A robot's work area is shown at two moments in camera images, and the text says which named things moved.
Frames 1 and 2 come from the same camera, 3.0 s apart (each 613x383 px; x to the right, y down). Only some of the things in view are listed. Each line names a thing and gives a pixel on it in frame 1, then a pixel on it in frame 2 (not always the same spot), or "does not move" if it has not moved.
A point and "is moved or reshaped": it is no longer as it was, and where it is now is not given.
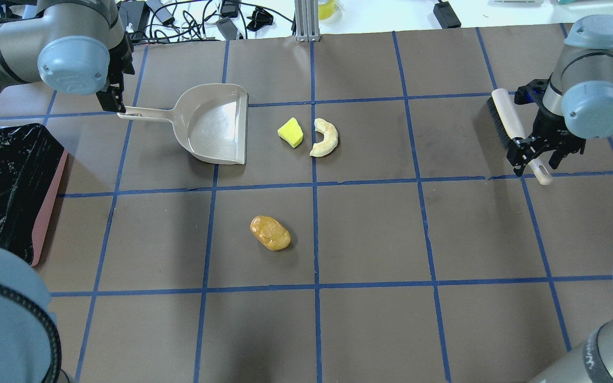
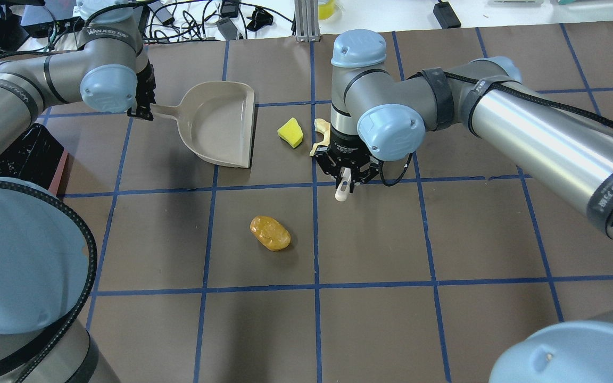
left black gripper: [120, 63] → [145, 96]
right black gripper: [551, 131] → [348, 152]
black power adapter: [446, 15] does not move
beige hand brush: [510, 127] is moved or reshaped
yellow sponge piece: [291, 132] does not move
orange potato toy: [270, 232] does not move
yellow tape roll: [325, 10] does not move
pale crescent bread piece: [330, 140] does not move
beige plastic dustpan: [211, 119] does not move
